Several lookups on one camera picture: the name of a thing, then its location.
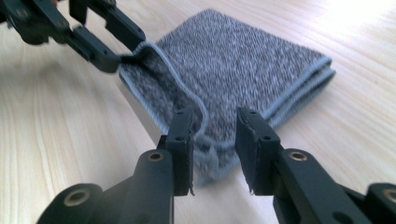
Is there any grey fluffy towel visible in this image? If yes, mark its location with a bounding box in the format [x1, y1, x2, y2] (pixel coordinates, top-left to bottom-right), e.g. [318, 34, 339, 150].
[118, 8, 336, 188]

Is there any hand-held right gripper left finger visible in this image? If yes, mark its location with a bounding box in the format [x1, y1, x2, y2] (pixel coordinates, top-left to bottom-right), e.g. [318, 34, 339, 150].
[164, 106, 195, 197]

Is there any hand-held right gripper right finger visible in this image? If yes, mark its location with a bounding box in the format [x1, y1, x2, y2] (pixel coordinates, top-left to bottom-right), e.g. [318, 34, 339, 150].
[234, 106, 283, 196]

